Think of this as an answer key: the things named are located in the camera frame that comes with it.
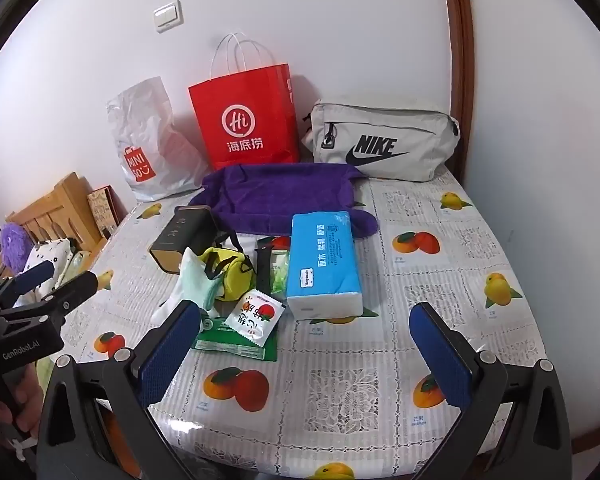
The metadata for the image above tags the white mint sock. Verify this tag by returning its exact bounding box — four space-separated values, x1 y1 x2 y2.
150 250 223 326

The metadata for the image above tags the patterned flat box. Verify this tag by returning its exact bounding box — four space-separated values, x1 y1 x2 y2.
86 185 118 238

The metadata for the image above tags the black watch strap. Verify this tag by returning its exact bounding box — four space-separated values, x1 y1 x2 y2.
255 237 276 296

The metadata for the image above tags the brown wooden door frame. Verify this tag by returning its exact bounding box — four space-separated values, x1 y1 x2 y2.
439 0 481 181

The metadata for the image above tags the person's left hand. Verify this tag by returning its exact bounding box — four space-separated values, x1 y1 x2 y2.
0 360 46 443

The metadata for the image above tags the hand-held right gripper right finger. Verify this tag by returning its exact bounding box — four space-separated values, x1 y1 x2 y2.
409 302 574 480

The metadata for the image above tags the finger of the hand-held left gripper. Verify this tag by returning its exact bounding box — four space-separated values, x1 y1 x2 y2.
0 259 57 311
0 270 100 331

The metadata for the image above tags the white polka dot cloth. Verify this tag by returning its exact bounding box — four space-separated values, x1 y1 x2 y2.
22 237 93 286

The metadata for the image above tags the dark rectangular box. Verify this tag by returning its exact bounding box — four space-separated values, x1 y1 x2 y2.
148 205 218 275

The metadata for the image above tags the white peach-print snack packet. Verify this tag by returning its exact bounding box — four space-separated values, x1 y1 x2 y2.
223 290 287 348

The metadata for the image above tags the white light switch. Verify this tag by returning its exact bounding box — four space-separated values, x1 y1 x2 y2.
152 1 185 35

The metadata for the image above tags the yellow pouch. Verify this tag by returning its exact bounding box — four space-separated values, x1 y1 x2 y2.
200 232 255 303

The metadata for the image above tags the red paper shopping bag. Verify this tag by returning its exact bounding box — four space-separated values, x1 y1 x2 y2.
188 32 301 171

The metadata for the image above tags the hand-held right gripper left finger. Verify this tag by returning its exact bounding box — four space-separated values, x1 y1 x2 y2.
35 299 203 480

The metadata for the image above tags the purple plush toy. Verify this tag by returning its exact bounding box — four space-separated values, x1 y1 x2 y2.
0 222 33 273

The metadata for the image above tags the purple towel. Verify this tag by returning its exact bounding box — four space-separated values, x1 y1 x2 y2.
187 162 381 238

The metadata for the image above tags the white plastic shopping bag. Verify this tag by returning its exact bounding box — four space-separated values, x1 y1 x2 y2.
105 76 211 203

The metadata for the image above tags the grey waist bag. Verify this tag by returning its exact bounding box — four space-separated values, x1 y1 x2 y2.
301 99 462 183

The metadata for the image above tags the blue tissue pack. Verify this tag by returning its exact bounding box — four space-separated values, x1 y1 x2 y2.
285 211 365 322

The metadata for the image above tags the green foil packet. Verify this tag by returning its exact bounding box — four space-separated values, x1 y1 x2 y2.
192 310 278 363

